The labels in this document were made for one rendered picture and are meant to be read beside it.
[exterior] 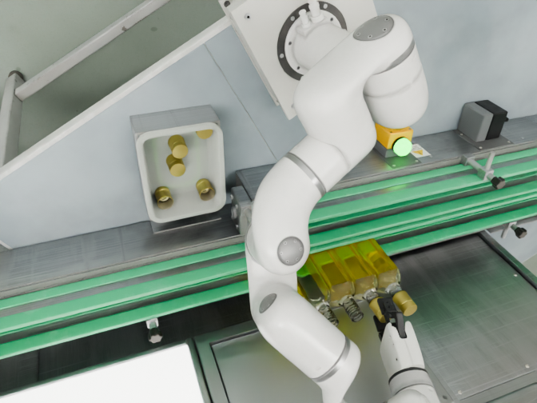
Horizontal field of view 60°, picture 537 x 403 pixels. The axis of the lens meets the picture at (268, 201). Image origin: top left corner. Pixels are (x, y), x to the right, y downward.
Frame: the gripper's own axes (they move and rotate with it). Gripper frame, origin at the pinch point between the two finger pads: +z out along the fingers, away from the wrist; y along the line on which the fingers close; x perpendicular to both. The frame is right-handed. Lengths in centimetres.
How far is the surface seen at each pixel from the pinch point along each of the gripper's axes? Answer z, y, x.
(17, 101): 72, 17, 91
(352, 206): 19.6, 13.7, 3.9
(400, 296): 3.4, 1.3, -4.4
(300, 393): -8.8, -12.6, 18.4
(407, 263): 29.6, -16.2, -18.4
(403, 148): 34.0, 19.6, -11.9
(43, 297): 7, 4, 70
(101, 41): 81, 31, 66
